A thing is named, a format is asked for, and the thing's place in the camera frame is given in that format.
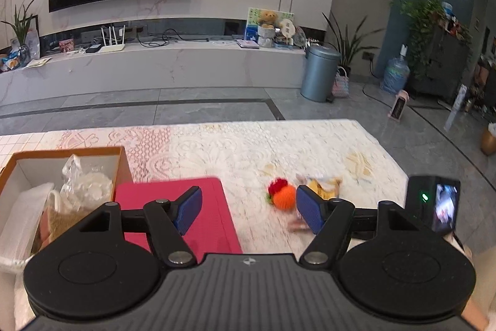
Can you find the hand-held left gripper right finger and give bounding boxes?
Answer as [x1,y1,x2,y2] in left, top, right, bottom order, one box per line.
[295,186,421,266]

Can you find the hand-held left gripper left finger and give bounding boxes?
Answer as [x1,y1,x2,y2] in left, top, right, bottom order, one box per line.
[79,186,203,267]

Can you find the red orange plush fruit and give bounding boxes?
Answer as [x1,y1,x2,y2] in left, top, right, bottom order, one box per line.
[267,179,297,209]

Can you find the clear crinkly plastic bag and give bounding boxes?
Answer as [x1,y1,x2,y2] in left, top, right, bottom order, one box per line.
[60,154,117,213]

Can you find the brown loaf-shaped sponge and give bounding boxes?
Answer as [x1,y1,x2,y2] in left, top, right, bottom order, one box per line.
[48,209,95,242]

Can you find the orange cardboard box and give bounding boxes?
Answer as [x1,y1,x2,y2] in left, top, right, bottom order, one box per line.
[0,146,134,262]

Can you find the white plastic bag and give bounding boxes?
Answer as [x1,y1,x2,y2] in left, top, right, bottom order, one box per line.
[0,181,55,266]

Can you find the person's right forearm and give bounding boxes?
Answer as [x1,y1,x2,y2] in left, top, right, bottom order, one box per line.
[463,246,496,331]

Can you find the red storage box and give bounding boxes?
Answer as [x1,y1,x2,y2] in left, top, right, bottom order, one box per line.
[115,178,243,254]

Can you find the white pink lace tablecloth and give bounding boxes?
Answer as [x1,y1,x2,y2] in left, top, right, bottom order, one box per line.
[0,119,411,331]

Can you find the golden pot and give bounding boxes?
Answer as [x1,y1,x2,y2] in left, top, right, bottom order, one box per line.
[480,122,496,156]

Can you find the small pink standing device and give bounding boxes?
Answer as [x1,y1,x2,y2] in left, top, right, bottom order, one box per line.
[388,90,410,121]

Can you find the white standing board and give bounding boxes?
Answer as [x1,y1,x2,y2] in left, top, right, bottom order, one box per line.
[444,83,467,132]

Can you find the woven basket bag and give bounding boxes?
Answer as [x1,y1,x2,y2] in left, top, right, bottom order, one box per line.
[331,66,350,98]

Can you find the large water bottle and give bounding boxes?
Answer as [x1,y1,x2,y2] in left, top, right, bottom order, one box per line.
[380,44,410,95]

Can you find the blue grey trash can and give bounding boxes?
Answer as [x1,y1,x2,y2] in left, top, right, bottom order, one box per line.
[300,45,342,103]

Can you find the dark cabinet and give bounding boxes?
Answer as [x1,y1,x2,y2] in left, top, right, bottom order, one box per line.
[411,25,473,103]

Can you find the marble television console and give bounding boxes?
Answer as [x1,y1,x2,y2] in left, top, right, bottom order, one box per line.
[0,40,307,107]

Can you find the long-leaf potted plant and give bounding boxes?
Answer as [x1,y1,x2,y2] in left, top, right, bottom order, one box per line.
[321,11,384,78]

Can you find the bushy green plant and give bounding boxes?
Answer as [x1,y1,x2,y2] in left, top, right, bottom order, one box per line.
[399,0,456,79]

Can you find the white router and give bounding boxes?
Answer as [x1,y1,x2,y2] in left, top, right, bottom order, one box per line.
[95,26,126,53]

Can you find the lemon print table mat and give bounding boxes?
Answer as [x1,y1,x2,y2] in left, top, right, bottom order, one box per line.
[0,132,51,177]

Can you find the teddy bear bouquet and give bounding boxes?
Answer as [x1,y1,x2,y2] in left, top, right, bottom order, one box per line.
[258,9,279,47]

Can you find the printed picture card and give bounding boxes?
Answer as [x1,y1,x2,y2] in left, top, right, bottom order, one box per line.
[246,7,295,45]

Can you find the loose papers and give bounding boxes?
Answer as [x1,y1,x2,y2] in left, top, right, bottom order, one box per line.
[23,57,53,68]

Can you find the snack bags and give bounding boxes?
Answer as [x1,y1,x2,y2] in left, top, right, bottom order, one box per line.
[0,52,22,72]

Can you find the green plant in glass vase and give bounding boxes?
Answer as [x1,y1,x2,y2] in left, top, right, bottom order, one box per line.
[0,0,41,64]

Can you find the black cables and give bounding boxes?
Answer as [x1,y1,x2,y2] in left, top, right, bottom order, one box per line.
[136,29,183,48]

